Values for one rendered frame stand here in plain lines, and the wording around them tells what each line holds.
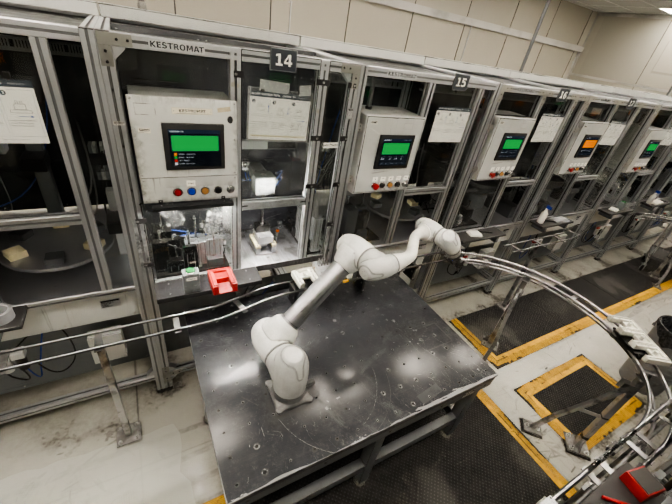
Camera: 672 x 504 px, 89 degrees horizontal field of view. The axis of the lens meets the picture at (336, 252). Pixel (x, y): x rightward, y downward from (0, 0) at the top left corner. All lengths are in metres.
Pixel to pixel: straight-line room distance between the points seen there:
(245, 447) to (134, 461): 0.97
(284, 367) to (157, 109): 1.18
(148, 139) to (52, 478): 1.82
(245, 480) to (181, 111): 1.48
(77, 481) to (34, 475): 0.22
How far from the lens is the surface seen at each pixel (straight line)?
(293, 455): 1.63
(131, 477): 2.44
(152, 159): 1.69
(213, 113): 1.66
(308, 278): 2.12
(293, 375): 1.56
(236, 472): 1.61
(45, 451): 2.68
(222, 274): 1.96
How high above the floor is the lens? 2.15
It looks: 33 degrees down
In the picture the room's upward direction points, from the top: 10 degrees clockwise
